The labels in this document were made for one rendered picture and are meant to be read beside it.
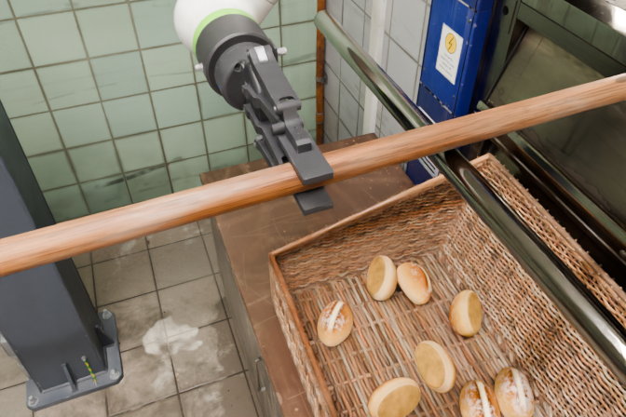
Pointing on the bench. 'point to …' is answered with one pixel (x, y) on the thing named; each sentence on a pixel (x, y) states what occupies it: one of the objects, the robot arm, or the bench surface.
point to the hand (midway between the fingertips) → (305, 171)
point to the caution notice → (449, 53)
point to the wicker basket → (309, 375)
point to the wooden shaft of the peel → (205, 205)
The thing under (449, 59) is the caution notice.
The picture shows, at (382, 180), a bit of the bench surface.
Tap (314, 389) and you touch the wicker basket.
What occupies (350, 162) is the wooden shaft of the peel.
